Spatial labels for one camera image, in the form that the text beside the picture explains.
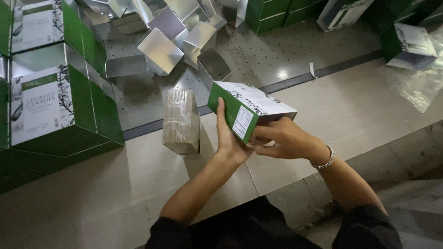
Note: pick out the person's left hand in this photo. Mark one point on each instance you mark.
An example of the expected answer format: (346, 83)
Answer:
(230, 141)

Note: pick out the small white paper strip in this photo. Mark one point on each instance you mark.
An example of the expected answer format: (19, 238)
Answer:
(312, 70)

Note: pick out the green carton with white face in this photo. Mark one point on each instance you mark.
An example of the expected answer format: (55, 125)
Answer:
(408, 46)

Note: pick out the person's right hand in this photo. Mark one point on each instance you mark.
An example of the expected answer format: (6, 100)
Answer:
(294, 141)

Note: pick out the open green printed carton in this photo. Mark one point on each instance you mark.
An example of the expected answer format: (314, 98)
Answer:
(41, 24)
(52, 103)

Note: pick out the brown wrapped cookie packet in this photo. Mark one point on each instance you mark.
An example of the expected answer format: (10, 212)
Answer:
(181, 121)

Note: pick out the person's black clothing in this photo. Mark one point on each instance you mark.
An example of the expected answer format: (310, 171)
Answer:
(263, 228)

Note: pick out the clear plastic sheet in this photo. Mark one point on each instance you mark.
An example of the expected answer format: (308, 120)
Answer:
(420, 86)

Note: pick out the green white cookie box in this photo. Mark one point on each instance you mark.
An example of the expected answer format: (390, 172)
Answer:
(245, 105)

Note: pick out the stack of flat green cartons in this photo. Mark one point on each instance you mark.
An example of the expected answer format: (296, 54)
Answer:
(277, 13)

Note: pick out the pile of open silver cartons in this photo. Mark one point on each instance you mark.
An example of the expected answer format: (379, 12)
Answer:
(166, 38)

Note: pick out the person's right fingers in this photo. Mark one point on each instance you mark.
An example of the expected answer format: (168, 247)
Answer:
(264, 140)

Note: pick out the tilted white green carton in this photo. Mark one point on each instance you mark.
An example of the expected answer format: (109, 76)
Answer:
(342, 13)

